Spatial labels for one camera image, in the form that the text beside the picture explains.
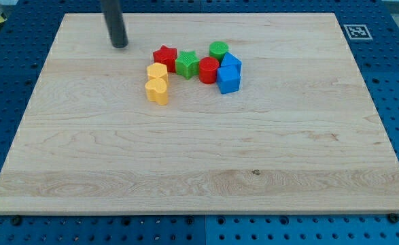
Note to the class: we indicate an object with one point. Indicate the yellow heart block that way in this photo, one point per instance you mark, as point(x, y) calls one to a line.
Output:
point(156, 91)

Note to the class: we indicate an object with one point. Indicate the blue cube block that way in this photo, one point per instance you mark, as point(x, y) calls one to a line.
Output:
point(228, 79)

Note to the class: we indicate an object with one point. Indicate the red cylinder block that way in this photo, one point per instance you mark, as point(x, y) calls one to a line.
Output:
point(208, 67)

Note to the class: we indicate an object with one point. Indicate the green star block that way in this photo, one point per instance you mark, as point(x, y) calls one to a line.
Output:
point(186, 64)

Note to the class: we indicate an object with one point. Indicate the yellow pentagon block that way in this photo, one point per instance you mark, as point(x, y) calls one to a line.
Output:
point(158, 70)

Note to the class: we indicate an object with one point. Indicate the blue triangular block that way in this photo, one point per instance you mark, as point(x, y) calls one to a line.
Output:
point(231, 60)

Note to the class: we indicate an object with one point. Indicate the red star block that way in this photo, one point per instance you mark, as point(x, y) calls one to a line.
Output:
point(166, 56)

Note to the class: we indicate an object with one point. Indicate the green cylinder block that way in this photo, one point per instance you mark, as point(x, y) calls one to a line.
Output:
point(218, 49)

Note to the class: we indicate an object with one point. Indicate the light wooden board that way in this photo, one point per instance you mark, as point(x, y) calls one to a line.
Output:
point(301, 136)

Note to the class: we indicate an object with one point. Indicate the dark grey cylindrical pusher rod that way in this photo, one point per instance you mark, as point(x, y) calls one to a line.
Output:
point(112, 12)

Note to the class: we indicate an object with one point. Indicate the white fiducial marker tag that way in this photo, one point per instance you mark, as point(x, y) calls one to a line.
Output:
point(357, 32)

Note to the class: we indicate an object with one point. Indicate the black bolt front left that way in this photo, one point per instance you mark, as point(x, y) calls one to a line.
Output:
point(16, 220)

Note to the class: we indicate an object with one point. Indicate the black bolt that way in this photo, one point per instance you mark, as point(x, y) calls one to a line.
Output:
point(393, 218)
point(16, 220)

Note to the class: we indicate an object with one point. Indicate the black bolt front right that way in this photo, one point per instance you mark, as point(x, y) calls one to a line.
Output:
point(393, 218)

